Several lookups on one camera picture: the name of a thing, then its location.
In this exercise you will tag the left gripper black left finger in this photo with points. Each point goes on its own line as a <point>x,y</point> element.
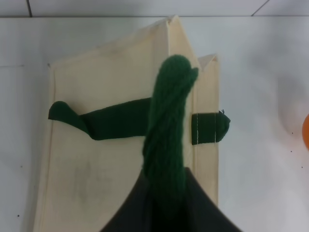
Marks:
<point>135,214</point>

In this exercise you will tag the white linen bag green handles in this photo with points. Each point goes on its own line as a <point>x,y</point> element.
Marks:
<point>142,104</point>

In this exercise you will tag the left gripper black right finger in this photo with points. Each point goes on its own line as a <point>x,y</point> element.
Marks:
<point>200,214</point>

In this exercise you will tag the orange fruit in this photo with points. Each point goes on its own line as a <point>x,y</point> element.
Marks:
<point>305,131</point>

